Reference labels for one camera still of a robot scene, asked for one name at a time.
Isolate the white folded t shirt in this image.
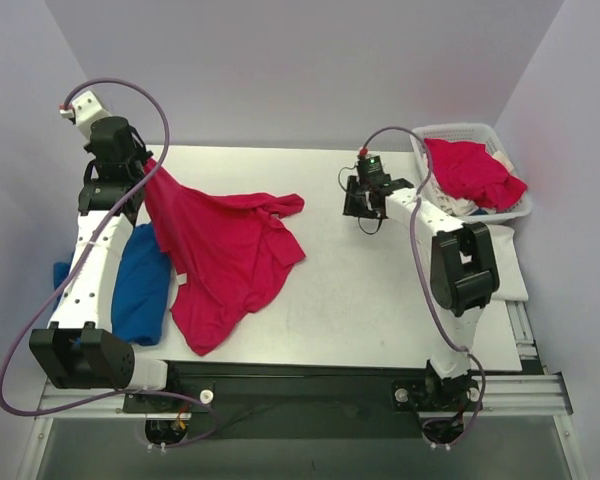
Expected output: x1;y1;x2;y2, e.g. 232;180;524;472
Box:
488;225;529;302

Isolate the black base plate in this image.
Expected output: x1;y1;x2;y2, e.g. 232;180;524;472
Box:
123;361;486;446

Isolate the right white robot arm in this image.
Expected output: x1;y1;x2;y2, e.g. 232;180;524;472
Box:
342;150;500;408

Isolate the aluminium frame rail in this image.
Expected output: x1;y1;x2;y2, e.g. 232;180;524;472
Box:
482;301;573;417

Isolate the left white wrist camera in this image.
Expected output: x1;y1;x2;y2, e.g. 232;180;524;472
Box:
59;90;111;139

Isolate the pink t shirt in basket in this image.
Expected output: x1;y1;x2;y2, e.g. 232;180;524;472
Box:
424;138;527;212

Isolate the blue t shirt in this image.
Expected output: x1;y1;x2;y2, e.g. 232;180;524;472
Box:
52;222;174;347

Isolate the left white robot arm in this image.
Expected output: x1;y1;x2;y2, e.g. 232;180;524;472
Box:
29;116;183;412

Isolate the pink t shirt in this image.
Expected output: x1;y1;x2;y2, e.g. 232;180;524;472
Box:
424;138;527;212
144;160;306;356

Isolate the white plastic basket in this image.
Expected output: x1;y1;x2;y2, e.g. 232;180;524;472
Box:
411;123;531;224

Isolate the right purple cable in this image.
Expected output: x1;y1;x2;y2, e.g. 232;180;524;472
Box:
359;126;487;446

